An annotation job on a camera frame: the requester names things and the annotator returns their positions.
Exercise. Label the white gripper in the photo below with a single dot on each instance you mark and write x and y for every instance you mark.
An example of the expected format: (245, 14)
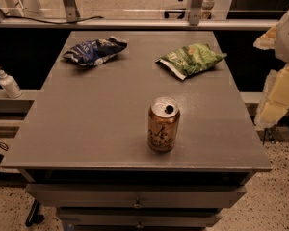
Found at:
(288, 38)

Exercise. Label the blue chip bag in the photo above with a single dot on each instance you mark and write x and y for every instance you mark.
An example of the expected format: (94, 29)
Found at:
(95, 52)

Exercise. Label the green chip bag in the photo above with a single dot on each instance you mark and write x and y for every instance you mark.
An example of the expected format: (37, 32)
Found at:
(189, 60)

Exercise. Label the orange soda can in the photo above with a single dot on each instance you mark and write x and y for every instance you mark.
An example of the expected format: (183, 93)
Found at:
(163, 120)

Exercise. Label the upper drawer knob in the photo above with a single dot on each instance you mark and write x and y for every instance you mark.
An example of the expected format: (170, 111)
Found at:
(137, 204)

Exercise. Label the grey drawer cabinet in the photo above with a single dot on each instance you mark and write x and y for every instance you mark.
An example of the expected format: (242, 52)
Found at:
(83, 146)

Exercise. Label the white pump bottle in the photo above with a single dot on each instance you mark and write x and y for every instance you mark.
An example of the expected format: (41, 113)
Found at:
(9, 85)

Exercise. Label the metal frame post right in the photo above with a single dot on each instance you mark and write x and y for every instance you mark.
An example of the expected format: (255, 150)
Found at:
(194, 8)

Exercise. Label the metal frame post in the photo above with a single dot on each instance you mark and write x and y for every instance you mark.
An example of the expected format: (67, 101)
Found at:
(72, 13)
(194, 8)

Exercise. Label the metal frame post left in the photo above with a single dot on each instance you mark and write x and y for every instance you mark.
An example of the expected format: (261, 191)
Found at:
(72, 13)

